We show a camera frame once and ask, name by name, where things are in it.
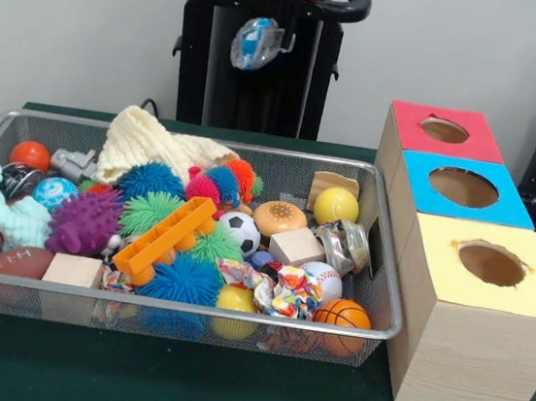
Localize blue spiky ball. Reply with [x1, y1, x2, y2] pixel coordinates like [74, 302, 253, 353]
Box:
[136, 247, 229, 310]

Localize crushed clear plastic bottle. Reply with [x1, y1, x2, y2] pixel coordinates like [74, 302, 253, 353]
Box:
[227, 14, 287, 76]

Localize small black white soccer ball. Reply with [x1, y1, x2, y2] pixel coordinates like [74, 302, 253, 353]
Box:
[214, 210, 264, 260]

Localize dark green table cloth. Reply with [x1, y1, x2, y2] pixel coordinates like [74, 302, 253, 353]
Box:
[0, 97, 536, 401]

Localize clear shallow mesh bin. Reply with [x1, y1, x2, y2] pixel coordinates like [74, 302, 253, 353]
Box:
[0, 105, 424, 372]

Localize wooden box three holes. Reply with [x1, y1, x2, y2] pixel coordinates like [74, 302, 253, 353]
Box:
[347, 99, 536, 401]

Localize small orange basketball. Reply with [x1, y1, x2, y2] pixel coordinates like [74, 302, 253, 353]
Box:
[309, 294, 375, 360]

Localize yellow green ball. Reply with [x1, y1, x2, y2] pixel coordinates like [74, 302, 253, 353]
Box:
[311, 184, 363, 230]

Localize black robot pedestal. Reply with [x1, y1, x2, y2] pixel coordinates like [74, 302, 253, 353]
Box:
[153, 0, 374, 146]

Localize orange toy brick round studs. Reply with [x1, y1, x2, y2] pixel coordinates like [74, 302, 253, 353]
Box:
[108, 186, 220, 296]

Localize cream knitted cloth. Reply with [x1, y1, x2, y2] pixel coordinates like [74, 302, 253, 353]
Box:
[94, 101, 242, 200]

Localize purple spiky ball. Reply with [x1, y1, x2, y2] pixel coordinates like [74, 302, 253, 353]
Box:
[44, 181, 127, 262]

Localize green spiky ball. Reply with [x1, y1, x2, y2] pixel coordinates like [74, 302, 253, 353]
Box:
[117, 186, 187, 244]
[188, 220, 248, 271]

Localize red orange ball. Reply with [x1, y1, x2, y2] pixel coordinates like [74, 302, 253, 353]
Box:
[8, 138, 53, 175]

